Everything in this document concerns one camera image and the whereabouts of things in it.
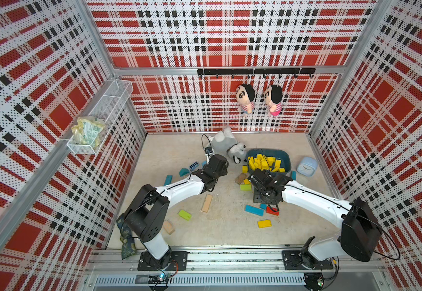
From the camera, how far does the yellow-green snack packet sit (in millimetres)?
629

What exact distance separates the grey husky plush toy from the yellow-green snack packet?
58 cm

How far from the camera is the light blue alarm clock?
3.18 ft
